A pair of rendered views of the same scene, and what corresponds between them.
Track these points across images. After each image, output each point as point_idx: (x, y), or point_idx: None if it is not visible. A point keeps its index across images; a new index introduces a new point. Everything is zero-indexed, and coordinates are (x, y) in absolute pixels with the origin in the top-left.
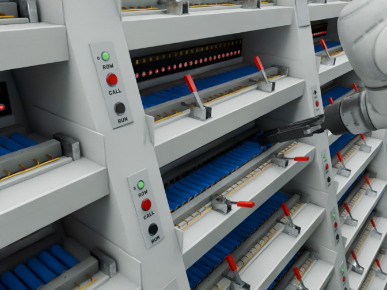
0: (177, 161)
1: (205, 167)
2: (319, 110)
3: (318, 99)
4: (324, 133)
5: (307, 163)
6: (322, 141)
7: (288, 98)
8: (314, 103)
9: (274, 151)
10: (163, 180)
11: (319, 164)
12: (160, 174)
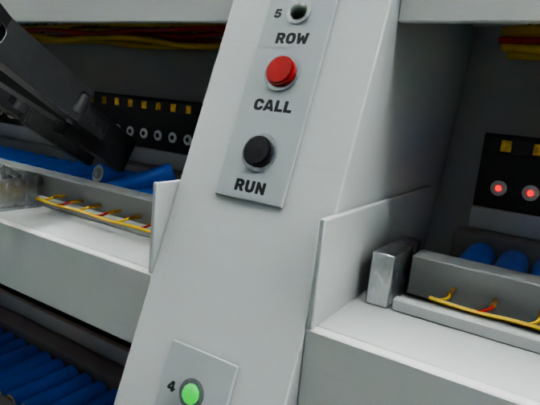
0: (31, 132)
1: (18, 149)
2: (296, 120)
3: (312, 59)
4: (279, 281)
5: (96, 321)
6: (226, 300)
7: (126, 2)
8: (255, 65)
9: (60, 183)
10: None
11: (125, 383)
12: (5, 135)
